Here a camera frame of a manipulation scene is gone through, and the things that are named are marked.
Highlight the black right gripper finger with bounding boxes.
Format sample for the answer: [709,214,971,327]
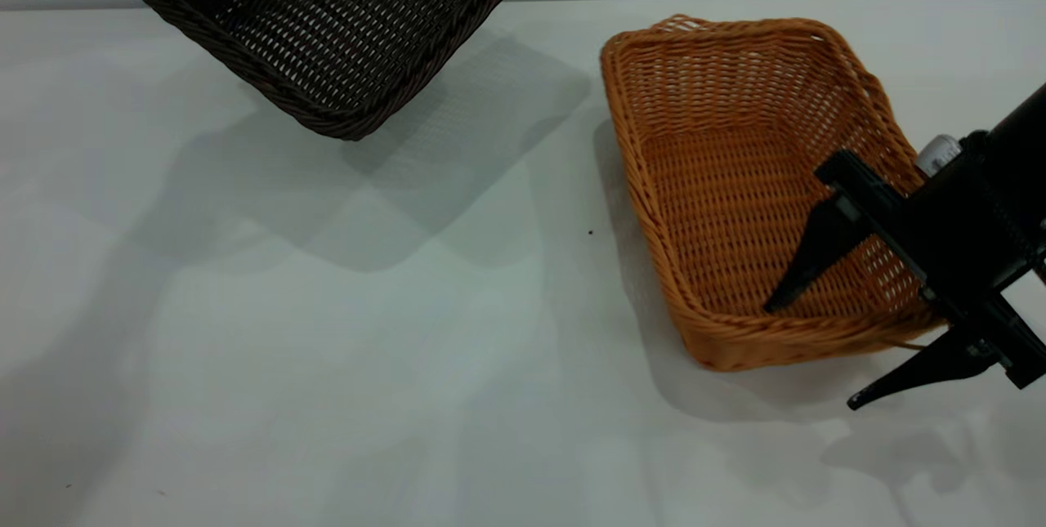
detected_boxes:
[847,328,1003,412]
[762,197,870,315]

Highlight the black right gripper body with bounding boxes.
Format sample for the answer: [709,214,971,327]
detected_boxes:
[815,131,1046,391]

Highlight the orange woven plastic basket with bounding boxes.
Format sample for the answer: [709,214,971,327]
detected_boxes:
[600,14,949,373]

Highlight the black woven plastic basket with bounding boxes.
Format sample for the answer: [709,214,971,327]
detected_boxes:
[123,0,563,141]

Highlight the small silver cylinder knob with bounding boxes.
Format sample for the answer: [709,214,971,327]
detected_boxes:
[915,134,962,177]

